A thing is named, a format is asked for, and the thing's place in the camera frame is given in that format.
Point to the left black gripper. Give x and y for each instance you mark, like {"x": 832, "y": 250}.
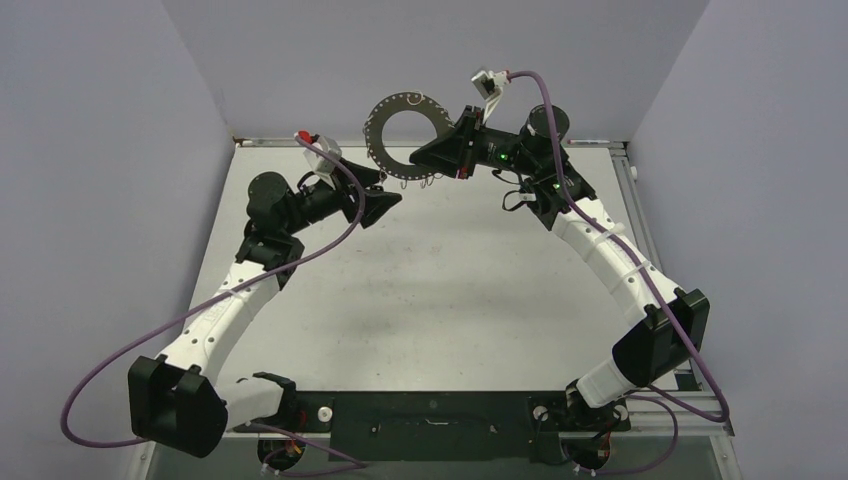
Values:
{"x": 341, "y": 196}

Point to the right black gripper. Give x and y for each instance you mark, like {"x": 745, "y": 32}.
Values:
{"x": 452, "y": 151}

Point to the metal perforated ring plate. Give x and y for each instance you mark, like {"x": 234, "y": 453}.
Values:
{"x": 378, "y": 137}

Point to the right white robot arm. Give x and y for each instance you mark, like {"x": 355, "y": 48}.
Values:
{"x": 665, "y": 322}

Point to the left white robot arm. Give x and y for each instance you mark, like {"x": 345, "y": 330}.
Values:
{"x": 176, "y": 398}

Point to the aluminium frame rail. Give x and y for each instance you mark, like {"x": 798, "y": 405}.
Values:
{"x": 627, "y": 176}

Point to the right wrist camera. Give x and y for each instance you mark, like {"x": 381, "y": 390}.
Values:
{"x": 491, "y": 86}

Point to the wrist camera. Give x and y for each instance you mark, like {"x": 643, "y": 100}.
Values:
{"x": 491, "y": 86}
{"x": 323, "y": 156}

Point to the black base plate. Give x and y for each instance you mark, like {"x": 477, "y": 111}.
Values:
{"x": 540, "y": 426}

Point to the red white marker pen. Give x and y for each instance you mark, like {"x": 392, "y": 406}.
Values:
{"x": 588, "y": 142}

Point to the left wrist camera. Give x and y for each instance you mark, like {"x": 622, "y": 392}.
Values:
{"x": 323, "y": 156}

